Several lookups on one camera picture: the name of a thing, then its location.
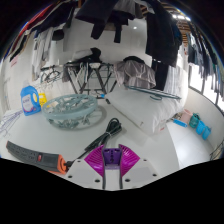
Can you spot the pink wall sign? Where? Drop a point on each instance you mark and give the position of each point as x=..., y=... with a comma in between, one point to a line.
x=14, y=60

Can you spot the teal clothes hanger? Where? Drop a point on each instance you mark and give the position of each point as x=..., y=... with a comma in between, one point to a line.
x=156, y=96

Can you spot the teal bucket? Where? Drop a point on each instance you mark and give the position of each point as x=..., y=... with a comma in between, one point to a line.
x=194, y=120

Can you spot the round grey-green clip hanger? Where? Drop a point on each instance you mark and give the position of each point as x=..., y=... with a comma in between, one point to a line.
x=71, y=106

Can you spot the pink bucket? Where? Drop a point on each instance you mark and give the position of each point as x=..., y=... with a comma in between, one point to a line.
x=186, y=116

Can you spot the white pillow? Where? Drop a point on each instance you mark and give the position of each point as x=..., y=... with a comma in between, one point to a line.
x=143, y=111

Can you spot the yellow container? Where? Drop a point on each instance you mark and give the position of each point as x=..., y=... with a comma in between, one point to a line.
x=43, y=100

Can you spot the blue bucket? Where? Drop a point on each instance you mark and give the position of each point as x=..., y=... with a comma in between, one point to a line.
x=206, y=133
x=200, y=127

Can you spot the blue detergent bottle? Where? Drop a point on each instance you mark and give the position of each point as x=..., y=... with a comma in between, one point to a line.
x=30, y=101

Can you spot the hanging clothes row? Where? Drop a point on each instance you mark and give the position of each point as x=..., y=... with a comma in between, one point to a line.
x=163, y=33

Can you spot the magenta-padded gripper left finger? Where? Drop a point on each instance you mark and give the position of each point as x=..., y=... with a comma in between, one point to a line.
x=95, y=161

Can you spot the purple charger block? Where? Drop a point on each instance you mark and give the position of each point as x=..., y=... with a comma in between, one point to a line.
x=111, y=156

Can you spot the black power strip orange ends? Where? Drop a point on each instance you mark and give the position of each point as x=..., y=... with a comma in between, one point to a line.
x=30, y=154

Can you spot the black folding drying rack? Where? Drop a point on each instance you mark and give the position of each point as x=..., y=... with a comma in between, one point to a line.
x=96, y=73

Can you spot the window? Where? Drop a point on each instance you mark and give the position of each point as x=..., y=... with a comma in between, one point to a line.
x=206, y=86

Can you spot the grey garment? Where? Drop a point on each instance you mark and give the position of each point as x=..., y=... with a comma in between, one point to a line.
x=135, y=75

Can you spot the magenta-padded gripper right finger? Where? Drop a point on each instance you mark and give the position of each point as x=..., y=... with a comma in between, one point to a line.
x=130, y=161

